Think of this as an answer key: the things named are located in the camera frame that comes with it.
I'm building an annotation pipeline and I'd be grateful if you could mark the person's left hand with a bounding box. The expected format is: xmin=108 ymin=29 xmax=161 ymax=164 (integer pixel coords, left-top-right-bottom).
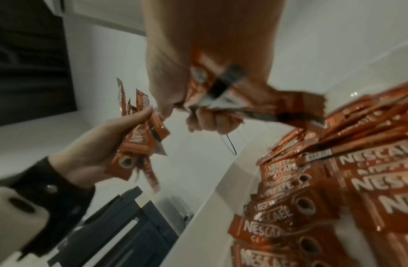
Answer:
xmin=48 ymin=105 xmax=156 ymax=188

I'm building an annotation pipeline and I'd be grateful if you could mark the person's right hand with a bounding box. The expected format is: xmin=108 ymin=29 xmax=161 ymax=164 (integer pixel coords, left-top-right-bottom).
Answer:
xmin=139 ymin=0 xmax=287 ymax=135

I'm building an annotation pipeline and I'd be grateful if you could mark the bunch of Nescafe sachets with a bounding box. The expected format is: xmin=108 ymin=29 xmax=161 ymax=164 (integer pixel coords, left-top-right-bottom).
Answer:
xmin=103 ymin=77 xmax=172 ymax=194

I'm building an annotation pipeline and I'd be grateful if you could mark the white plastic tray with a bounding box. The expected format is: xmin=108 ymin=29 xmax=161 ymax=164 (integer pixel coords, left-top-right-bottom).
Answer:
xmin=171 ymin=78 xmax=408 ymax=267

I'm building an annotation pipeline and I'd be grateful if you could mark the pile of red Nescafe sachets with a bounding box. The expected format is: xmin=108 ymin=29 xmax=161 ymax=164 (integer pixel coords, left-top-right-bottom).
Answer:
xmin=226 ymin=80 xmax=408 ymax=267

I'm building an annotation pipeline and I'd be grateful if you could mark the black left wristband with markers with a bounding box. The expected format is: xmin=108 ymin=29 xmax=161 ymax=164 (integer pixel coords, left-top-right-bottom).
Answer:
xmin=9 ymin=156 xmax=96 ymax=261

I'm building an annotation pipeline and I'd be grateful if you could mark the dark grey printer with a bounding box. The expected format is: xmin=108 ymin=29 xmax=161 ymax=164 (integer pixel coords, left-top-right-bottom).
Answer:
xmin=47 ymin=186 xmax=180 ymax=267

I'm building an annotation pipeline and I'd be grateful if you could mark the black window blind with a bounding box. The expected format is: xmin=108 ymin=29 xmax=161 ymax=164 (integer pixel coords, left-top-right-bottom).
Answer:
xmin=0 ymin=0 xmax=78 ymax=128

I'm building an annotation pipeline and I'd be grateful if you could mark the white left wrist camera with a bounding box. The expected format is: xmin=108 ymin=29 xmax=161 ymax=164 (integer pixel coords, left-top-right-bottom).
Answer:
xmin=0 ymin=186 xmax=51 ymax=267

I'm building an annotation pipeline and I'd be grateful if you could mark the black power cable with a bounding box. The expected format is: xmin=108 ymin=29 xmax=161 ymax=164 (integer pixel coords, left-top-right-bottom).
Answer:
xmin=220 ymin=134 xmax=237 ymax=157

